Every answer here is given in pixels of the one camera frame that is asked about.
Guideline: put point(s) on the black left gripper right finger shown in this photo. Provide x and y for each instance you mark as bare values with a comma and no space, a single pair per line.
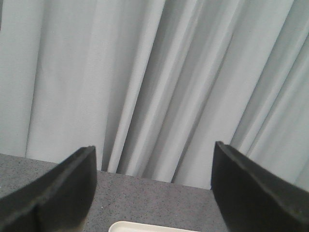
252,199

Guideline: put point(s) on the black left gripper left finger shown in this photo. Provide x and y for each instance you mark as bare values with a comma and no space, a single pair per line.
58,201

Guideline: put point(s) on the cream rectangular plastic tray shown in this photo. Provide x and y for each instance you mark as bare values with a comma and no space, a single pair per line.
126,226

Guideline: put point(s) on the pale grey pleated curtain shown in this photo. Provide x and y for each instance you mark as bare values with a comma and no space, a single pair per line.
153,84

